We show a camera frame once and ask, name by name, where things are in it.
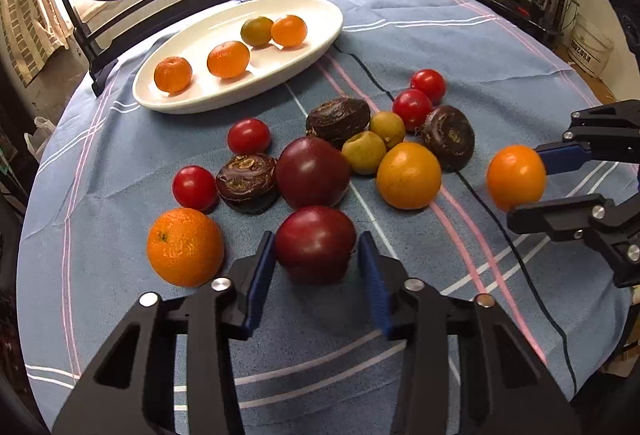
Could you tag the white oval plate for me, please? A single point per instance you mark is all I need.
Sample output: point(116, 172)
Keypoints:
point(200, 45)

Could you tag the white plastic bag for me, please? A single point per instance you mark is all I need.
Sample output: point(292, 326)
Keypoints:
point(42, 130)

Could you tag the red cherry tomato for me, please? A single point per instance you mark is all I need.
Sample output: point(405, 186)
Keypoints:
point(194, 187)
point(248, 136)
point(428, 85)
point(412, 109)

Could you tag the large dimpled orange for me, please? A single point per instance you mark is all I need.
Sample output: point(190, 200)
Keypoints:
point(185, 246)

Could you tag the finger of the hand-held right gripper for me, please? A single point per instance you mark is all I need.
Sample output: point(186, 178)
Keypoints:
point(565, 217)
point(565, 157)

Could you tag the wrinkled dark passion fruit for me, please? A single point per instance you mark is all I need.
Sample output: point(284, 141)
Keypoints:
point(447, 137)

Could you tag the white plastic bucket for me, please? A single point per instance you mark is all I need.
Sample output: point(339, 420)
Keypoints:
point(590, 47)

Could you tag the dark red plum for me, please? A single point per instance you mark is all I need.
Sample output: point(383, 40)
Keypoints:
point(315, 244)
point(312, 172)

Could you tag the small orange mandarin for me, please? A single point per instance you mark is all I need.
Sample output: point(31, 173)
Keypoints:
point(228, 59)
point(172, 74)
point(289, 30)

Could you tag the checked beige curtain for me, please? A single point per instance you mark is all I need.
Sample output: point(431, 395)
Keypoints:
point(25, 25)

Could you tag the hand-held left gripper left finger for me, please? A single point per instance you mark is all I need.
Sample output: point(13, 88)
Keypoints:
point(260, 285)

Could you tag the smooth orange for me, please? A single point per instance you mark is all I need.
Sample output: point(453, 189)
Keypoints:
point(408, 175)
point(515, 177)

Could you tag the yellow-brown longan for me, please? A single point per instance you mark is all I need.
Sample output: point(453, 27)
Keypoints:
point(363, 154)
point(387, 127)

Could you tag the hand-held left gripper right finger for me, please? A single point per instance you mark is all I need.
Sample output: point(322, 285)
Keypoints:
point(375, 285)

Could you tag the green-yellow mandarin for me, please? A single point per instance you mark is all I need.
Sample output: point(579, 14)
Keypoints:
point(255, 31)

